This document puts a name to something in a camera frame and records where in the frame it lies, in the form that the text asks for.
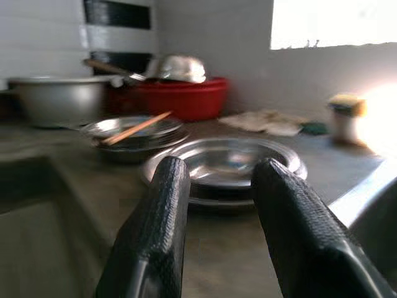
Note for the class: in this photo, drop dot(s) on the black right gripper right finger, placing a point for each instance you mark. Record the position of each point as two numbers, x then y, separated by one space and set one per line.
304 229

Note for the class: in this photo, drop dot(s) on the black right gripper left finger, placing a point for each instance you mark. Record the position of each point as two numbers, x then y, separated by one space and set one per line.
155 229

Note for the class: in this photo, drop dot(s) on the stainless steel sink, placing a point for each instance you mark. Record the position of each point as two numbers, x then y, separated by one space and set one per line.
372 217

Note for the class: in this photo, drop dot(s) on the small steel plate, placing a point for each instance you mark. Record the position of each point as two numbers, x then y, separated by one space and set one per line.
155 139

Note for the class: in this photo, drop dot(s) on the green scrub pad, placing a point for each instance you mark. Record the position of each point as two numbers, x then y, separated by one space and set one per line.
314 128

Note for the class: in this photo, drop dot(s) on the wooden chopsticks pair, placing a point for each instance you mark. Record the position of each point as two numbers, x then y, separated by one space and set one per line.
136 128

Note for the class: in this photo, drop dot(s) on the white cup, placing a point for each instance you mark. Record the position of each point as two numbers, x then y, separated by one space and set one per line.
345 130

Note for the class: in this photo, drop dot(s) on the white dish cloth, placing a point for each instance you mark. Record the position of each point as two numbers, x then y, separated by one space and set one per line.
263 122

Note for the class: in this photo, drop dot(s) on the yellow sponge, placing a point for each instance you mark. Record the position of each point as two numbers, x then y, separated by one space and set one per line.
347 105

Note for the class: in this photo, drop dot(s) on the red plastic basin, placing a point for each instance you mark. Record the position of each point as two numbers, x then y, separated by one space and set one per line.
186 99

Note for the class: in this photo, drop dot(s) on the grey metal pot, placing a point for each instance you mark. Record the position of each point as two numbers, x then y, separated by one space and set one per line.
59 99

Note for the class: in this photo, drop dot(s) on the upturned steel bowl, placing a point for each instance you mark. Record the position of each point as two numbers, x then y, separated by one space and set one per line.
183 69

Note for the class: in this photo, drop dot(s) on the bright window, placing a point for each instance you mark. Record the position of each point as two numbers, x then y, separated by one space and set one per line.
332 21

